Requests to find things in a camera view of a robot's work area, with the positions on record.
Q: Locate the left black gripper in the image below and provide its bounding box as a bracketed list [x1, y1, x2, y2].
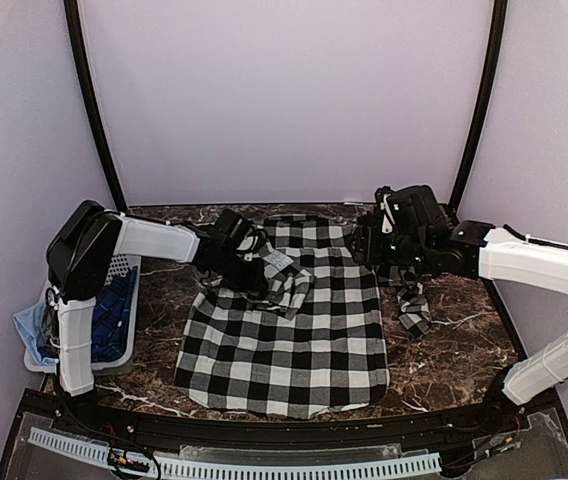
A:
[209, 248, 269, 291]

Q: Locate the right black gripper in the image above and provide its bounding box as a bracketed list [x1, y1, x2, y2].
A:
[346, 225, 431, 269]

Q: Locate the black white plaid shirt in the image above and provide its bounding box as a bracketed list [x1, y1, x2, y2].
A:
[174, 215, 431, 419]

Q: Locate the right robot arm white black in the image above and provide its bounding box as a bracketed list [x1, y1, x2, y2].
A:
[348, 185, 568, 434]

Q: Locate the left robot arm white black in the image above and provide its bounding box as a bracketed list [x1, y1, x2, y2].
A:
[46, 200, 268, 396]

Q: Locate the grey plastic laundry basket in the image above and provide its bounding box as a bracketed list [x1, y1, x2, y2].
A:
[13, 255, 140, 374]

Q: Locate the blue plaid shirt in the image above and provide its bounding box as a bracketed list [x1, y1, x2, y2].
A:
[41, 267, 137, 366]

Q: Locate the light blue shirt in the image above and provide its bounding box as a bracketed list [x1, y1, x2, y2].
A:
[13, 302, 46, 364]

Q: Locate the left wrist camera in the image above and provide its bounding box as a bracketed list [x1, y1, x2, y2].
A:
[236, 226, 268, 261]

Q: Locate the grey slotted cable duct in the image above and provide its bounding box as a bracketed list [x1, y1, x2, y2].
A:
[27, 427, 442, 479]

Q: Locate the black front rail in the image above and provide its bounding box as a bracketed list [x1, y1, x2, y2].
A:
[18, 384, 560, 454]

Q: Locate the right black frame post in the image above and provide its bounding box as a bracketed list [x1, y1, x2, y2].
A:
[448, 0, 508, 217]

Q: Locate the black frame post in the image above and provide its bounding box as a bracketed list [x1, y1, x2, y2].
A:
[448, 0, 508, 217]
[63, 0, 128, 211]

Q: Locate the left black frame post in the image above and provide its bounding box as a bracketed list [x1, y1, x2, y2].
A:
[63, 0, 128, 211]

